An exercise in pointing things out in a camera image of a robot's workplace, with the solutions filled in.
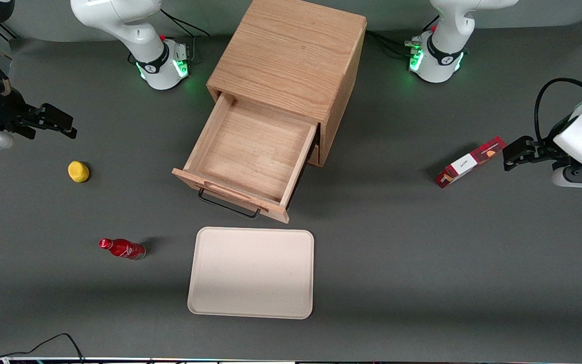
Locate beige plastic tray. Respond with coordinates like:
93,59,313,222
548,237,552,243
187,226,315,320

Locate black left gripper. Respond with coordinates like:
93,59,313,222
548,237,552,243
503,115,575,175

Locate thin black floor cable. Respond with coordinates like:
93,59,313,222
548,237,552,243
0,332,87,364

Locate long black arm cable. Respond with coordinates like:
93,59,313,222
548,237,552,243
533,77,582,147

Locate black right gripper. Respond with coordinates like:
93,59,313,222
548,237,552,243
0,87,77,145

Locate red and white snack box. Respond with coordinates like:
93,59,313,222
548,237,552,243
435,135,507,189

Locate yellow lemon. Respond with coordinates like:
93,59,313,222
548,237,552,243
68,160,90,184

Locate black base cable bundle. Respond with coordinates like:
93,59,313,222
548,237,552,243
365,14,441,59

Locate red bottle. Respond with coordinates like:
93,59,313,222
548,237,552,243
99,238,147,261

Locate black metal drawer handle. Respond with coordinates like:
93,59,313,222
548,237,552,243
198,188,262,220

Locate wooden drawer cabinet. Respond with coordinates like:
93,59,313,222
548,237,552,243
206,0,368,168

